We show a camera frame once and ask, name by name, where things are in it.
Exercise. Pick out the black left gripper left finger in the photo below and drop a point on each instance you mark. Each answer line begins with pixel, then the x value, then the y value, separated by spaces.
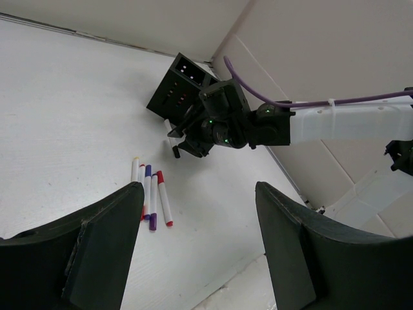
pixel 79 261

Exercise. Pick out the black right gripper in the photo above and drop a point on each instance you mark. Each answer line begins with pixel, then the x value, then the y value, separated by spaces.
pixel 221 116

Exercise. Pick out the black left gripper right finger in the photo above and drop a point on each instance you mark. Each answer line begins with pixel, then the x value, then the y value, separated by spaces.
pixel 318 263

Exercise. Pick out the black cap marker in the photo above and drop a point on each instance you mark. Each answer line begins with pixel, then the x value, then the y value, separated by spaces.
pixel 173 142

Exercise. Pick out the red cap marker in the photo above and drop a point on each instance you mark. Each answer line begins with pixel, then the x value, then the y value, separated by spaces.
pixel 164 199
pixel 141 179

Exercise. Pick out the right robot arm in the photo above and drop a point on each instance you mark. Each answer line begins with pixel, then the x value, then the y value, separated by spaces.
pixel 383 116

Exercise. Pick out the black two-compartment pen holder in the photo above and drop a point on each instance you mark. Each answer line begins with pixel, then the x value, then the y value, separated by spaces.
pixel 179 89

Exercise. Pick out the purple cap marker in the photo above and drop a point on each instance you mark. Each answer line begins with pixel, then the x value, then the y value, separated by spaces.
pixel 153 203

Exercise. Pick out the yellow cap marker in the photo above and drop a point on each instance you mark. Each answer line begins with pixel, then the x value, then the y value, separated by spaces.
pixel 135 170

